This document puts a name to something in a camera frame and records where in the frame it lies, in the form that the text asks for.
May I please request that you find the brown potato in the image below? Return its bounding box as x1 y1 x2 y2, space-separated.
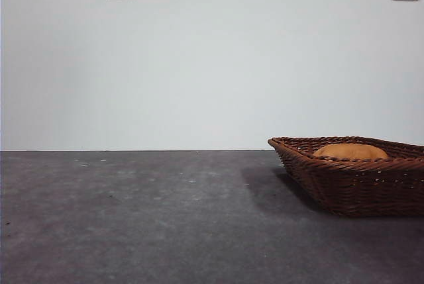
312 143 389 160

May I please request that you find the brown woven wicker basket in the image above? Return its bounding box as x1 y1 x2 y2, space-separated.
267 136 424 218

